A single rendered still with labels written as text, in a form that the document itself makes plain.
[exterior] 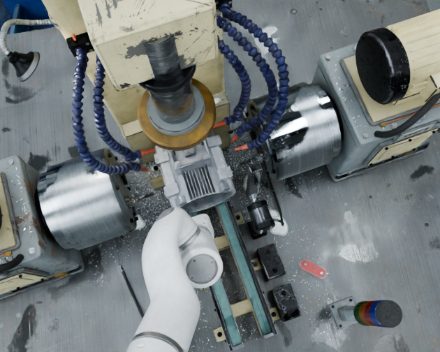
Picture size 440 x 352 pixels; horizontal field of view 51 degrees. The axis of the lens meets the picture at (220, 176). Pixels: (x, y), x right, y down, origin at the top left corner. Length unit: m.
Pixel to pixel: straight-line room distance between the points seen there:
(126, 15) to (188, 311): 0.48
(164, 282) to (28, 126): 1.08
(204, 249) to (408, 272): 0.87
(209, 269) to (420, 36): 0.72
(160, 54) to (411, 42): 0.63
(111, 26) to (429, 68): 0.76
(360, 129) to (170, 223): 0.62
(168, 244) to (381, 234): 0.92
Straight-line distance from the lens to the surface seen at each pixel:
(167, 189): 1.27
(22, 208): 1.28
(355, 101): 1.30
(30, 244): 1.25
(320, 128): 1.26
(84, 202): 1.23
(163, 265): 0.82
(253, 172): 1.09
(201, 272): 0.89
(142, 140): 1.31
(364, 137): 1.26
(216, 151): 1.31
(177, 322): 0.76
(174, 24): 0.73
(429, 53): 1.20
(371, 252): 1.57
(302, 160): 1.27
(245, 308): 1.45
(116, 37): 0.72
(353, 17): 1.89
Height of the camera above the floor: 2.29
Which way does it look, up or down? 74 degrees down
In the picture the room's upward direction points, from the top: 5 degrees counter-clockwise
